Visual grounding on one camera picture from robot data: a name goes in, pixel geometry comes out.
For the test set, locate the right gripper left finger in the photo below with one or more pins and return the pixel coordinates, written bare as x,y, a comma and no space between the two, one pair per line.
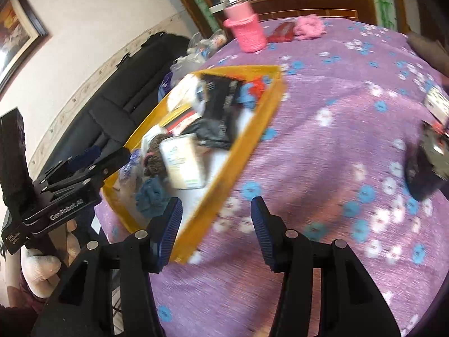
81,304

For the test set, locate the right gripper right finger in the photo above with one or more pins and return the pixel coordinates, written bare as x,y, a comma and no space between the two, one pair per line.
350,302

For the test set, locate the blue fluffy cloth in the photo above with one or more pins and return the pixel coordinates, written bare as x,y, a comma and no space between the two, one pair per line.
152,198

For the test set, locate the brown knit sock ball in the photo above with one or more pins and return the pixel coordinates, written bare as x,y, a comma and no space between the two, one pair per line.
153,161

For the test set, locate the beige paper pack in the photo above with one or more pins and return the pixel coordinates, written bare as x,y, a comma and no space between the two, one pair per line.
183,163

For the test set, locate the red yellow packet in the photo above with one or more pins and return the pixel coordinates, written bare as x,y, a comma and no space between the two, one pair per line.
175,123

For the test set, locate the white floral tissue pack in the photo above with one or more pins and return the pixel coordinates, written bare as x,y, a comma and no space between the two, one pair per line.
437,103

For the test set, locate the black snack package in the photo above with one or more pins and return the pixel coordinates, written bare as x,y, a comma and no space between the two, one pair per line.
215,128

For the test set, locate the orange blue scrunchie bundle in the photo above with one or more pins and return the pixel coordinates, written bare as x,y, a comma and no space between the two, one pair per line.
252,91

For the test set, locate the left white gloved hand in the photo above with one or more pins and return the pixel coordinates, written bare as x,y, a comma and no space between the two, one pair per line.
30,276

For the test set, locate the black sofa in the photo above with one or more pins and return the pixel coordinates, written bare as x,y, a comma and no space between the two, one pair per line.
109,106

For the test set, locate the purple floral tablecloth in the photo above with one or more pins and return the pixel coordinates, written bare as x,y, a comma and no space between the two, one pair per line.
331,165

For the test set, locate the yellow-rimmed white box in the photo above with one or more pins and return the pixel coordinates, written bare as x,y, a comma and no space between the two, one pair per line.
222,167

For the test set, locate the cream white cloth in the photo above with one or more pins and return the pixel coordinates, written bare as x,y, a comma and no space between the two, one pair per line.
183,93

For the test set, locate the clear plastic bag pile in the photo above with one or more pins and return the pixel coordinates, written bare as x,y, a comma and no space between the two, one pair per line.
199,50

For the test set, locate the brown knit hat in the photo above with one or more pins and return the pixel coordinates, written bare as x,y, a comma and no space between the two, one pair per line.
431,51

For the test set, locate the dark red pouch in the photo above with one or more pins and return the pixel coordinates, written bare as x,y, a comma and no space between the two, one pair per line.
282,34

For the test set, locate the pink fluffy cloth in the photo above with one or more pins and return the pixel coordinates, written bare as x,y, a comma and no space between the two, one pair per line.
309,27

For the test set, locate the pink knit-sleeved bottle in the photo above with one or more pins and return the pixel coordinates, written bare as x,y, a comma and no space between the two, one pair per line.
243,22

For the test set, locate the framed wall picture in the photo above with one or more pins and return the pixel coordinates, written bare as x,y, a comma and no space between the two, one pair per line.
22,32

